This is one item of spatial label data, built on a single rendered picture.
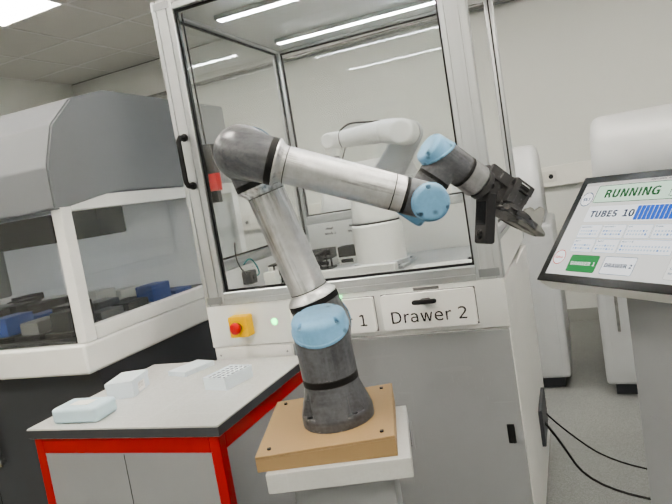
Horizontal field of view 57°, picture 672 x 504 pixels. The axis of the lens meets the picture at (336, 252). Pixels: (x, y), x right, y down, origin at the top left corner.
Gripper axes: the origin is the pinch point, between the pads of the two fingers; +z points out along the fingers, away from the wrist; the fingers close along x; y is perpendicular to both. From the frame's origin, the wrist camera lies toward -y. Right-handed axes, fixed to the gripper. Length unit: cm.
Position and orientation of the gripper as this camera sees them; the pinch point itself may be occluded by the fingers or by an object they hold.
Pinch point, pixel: (538, 235)
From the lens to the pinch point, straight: 153.2
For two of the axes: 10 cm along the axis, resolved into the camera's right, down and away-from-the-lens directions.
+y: 4.7, -8.7, 1.5
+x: -3.5, -0.3, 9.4
